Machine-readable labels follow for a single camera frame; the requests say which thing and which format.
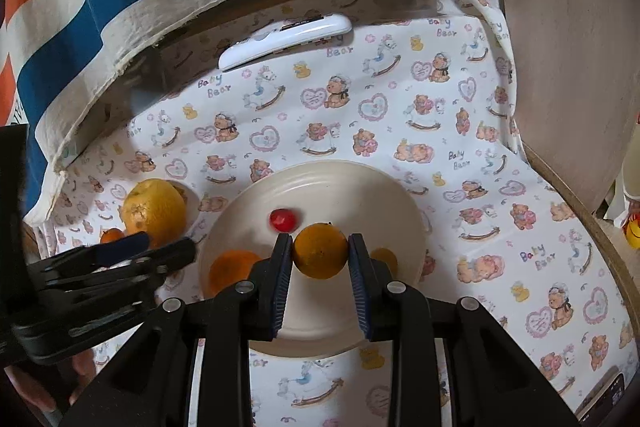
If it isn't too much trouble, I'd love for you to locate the orange mandarin on plate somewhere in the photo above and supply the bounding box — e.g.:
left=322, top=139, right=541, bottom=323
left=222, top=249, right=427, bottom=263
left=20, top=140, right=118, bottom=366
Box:
left=205, top=251, right=262, bottom=298

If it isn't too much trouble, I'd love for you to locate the red cherry tomato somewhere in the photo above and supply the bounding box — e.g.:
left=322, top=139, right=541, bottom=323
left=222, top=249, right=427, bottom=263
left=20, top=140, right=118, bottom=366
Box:
left=269, top=208, right=298, bottom=233

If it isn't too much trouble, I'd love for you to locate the wooden shelf unit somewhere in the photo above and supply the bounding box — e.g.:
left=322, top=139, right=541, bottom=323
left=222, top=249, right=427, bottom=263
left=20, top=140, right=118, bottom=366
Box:
left=501, top=0, right=639, bottom=311

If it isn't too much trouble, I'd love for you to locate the black smartphone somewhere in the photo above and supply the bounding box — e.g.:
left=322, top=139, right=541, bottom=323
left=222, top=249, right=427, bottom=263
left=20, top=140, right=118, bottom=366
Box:
left=576, top=365, right=626, bottom=426

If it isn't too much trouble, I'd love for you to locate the large yellow grapefruit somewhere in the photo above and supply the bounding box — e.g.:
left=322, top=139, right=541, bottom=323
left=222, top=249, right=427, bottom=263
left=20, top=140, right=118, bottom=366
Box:
left=120, top=179, right=188, bottom=249

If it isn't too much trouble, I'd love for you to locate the brown round kiwi fruit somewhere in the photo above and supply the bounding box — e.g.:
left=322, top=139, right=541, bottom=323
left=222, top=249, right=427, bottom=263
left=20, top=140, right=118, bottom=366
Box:
left=370, top=248, right=398, bottom=279

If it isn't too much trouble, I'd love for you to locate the beige round plate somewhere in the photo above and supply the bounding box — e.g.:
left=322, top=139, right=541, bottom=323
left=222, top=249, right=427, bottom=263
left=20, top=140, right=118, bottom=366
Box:
left=198, top=160, right=431, bottom=358

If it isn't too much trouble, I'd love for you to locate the red yellow toy figure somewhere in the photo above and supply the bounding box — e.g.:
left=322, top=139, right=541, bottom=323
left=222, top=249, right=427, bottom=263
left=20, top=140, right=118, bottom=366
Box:
left=623, top=200, right=640, bottom=251

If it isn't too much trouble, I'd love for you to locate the person's left hand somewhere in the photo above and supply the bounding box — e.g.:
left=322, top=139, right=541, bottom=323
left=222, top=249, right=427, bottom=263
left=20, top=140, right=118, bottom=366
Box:
left=4, top=349, right=96, bottom=413

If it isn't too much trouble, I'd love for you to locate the small back mandarin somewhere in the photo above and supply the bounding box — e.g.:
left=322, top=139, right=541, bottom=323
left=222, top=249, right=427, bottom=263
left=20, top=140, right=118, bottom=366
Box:
left=100, top=228, right=125, bottom=244

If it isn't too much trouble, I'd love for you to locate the white remote control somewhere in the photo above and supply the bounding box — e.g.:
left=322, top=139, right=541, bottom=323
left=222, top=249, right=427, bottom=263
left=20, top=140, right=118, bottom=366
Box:
left=218, top=14, right=352, bottom=72

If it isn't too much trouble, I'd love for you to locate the baby bear print sheet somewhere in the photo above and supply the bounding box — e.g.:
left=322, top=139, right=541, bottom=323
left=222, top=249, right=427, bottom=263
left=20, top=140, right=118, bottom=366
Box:
left=43, top=0, right=639, bottom=410

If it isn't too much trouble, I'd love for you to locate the orange mandarin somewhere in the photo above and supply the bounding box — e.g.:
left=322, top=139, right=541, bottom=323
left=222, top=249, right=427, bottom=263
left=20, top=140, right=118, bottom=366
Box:
left=293, top=222, right=348, bottom=280
left=205, top=251, right=262, bottom=298

